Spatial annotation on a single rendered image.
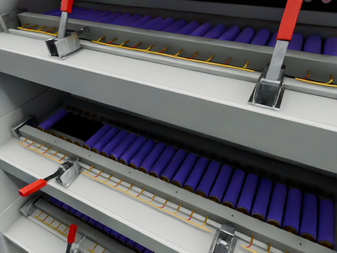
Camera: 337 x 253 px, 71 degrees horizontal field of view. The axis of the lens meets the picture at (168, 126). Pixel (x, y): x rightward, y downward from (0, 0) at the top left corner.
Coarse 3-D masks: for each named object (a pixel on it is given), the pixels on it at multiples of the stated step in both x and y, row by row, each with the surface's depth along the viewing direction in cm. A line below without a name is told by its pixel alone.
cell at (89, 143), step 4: (108, 124) 47; (104, 128) 46; (108, 128) 47; (96, 132) 46; (100, 132) 46; (104, 132) 46; (92, 136) 45; (96, 136) 45; (100, 136) 45; (88, 140) 44; (92, 140) 44; (96, 140) 44; (84, 144) 44; (88, 144) 43; (92, 144) 44
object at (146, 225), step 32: (0, 128) 45; (0, 160) 44; (32, 160) 43; (64, 160) 43; (288, 160) 37; (64, 192) 38; (96, 192) 37; (128, 192) 37; (128, 224) 33; (160, 224) 33; (192, 224) 33
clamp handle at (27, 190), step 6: (60, 168) 38; (54, 174) 37; (60, 174) 38; (42, 180) 35; (48, 180) 36; (30, 186) 34; (36, 186) 34; (42, 186) 35; (24, 192) 32; (30, 192) 33
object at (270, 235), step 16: (32, 128) 46; (32, 144) 45; (48, 144) 44; (64, 144) 43; (80, 160) 41; (96, 160) 39; (112, 160) 39; (96, 176) 39; (112, 176) 39; (128, 176) 37; (144, 176) 37; (160, 192) 35; (176, 192) 34; (160, 208) 34; (192, 208) 33; (208, 208) 32; (224, 208) 32; (240, 224) 30; (256, 224) 30; (272, 240) 29; (288, 240) 29; (304, 240) 28
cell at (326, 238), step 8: (320, 200) 34; (328, 200) 33; (320, 208) 33; (328, 208) 32; (320, 216) 32; (328, 216) 31; (320, 224) 31; (328, 224) 30; (320, 232) 30; (328, 232) 29; (320, 240) 29; (328, 240) 29
